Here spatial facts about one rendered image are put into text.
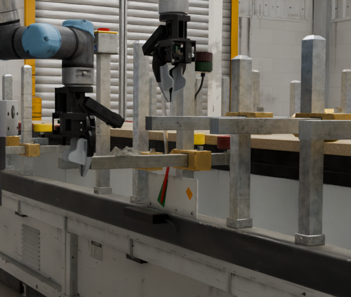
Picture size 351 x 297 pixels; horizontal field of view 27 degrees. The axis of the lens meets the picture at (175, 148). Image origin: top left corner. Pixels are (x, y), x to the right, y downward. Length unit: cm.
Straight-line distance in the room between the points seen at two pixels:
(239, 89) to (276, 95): 1016
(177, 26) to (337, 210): 58
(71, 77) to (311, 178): 60
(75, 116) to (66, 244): 160
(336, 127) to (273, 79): 1067
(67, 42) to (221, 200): 75
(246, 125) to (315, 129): 26
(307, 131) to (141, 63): 107
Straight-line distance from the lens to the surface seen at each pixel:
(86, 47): 173
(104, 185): 239
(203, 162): 187
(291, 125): 143
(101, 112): 176
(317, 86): 152
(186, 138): 193
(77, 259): 325
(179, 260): 202
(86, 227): 257
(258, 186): 202
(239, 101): 171
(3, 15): 173
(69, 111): 173
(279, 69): 1191
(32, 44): 165
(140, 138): 214
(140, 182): 215
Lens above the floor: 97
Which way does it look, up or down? 3 degrees down
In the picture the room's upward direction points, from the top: 1 degrees clockwise
